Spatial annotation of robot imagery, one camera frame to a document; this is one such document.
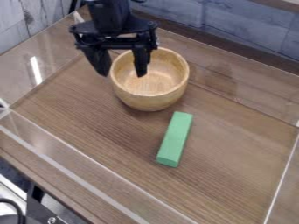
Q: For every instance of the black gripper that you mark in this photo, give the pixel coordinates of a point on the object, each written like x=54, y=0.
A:
x=136, y=37

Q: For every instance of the green rectangular stick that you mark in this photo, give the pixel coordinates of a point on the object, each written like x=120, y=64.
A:
x=173, y=140

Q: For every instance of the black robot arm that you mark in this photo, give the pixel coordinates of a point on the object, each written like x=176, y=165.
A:
x=114, y=29

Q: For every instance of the wooden bowl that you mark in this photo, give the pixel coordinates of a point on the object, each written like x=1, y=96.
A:
x=157, y=90

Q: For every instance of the clear acrylic corner bracket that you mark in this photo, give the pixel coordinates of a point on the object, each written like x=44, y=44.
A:
x=77, y=17

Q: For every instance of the black table frame bracket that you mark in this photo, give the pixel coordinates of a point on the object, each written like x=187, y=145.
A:
x=44, y=209

